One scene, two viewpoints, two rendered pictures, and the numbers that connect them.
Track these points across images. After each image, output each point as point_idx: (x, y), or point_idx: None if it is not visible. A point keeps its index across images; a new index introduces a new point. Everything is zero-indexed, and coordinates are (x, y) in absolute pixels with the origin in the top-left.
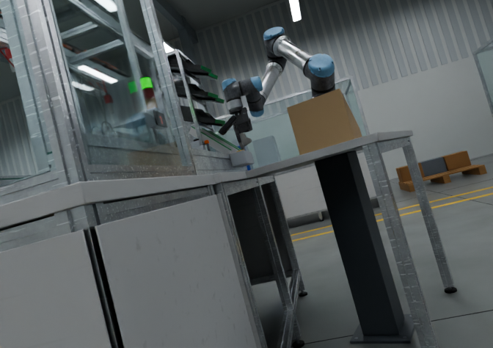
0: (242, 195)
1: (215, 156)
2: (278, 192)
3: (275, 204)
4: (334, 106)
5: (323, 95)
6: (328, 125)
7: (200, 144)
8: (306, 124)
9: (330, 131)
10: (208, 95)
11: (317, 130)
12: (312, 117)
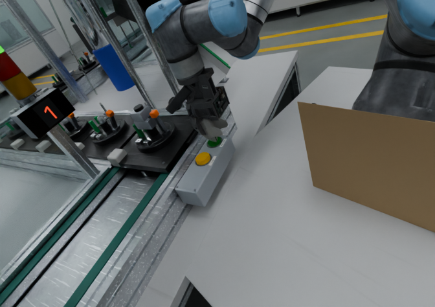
0: None
1: (112, 293)
2: (298, 83)
3: (292, 97)
4: (434, 160)
5: (409, 122)
6: (393, 180)
7: (145, 117)
8: (337, 151)
9: (393, 190)
10: None
11: (360, 172)
12: (358, 147)
